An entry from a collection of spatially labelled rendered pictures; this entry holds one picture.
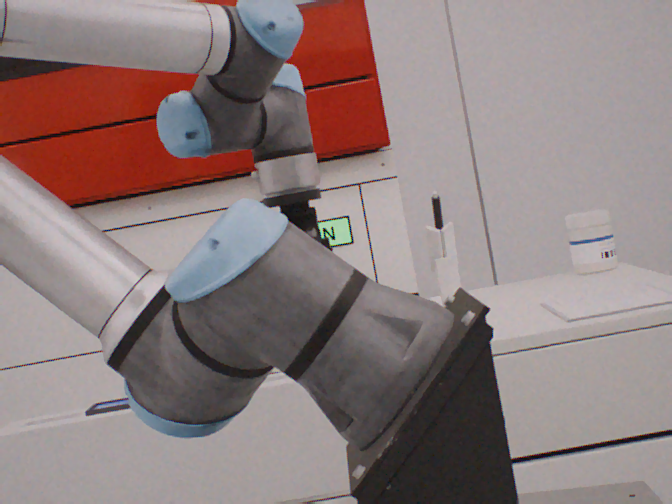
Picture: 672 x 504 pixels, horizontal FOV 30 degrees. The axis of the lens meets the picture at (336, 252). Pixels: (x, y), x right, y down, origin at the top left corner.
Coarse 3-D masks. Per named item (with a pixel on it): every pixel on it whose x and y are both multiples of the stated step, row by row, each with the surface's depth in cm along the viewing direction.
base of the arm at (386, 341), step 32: (352, 288) 110; (384, 288) 113; (352, 320) 109; (384, 320) 110; (416, 320) 110; (448, 320) 111; (320, 352) 109; (352, 352) 108; (384, 352) 108; (416, 352) 108; (320, 384) 110; (352, 384) 108; (384, 384) 107; (416, 384) 107; (352, 416) 109; (384, 416) 108
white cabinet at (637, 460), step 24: (528, 456) 151; (552, 456) 149; (576, 456) 148; (600, 456) 148; (624, 456) 148; (648, 456) 147; (528, 480) 148; (552, 480) 148; (576, 480) 148; (600, 480) 148; (624, 480) 148; (648, 480) 148
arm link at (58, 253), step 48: (0, 192) 119; (48, 192) 123; (0, 240) 119; (48, 240) 119; (96, 240) 121; (48, 288) 120; (96, 288) 119; (144, 288) 119; (96, 336) 122; (144, 336) 117; (144, 384) 120; (192, 384) 117; (240, 384) 117; (192, 432) 122
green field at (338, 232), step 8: (320, 224) 209; (328, 224) 208; (336, 224) 208; (344, 224) 208; (320, 232) 209; (328, 232) 209; (336, 232) 209; (344, 232) 209; (336, 240) 209; (344, 240) 209
